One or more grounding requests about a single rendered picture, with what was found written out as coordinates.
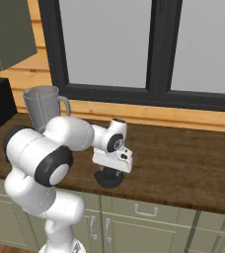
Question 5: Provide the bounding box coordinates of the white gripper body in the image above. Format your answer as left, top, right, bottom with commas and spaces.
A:
91, 147, 133, 175

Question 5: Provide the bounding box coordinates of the black blender lid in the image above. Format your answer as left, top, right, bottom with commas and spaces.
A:
94, 166, 125, 190

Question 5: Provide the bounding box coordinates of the grey blender jar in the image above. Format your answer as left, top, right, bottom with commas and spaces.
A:
22, 85, 72, 133

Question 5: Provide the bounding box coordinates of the olive green cupboard door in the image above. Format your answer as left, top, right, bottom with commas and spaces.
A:
101, 211, 193, 253
187, 226, 225, 253
28, 207, 102, 253
0, 191, 40, 252

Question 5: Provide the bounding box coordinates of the dark framed window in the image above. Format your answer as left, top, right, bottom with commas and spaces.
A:
37, 0, 225, 114

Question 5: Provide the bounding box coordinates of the silver drawer handle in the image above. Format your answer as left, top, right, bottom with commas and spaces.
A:
133, 203, 160, 218

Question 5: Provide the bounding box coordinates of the silver cupboard door handle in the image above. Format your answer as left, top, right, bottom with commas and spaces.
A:
104, 216, 113, 246
89, 214, 99, 243

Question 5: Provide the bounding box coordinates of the olive green wall cupboard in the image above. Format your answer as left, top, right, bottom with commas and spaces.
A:
0, 0, 38, 72

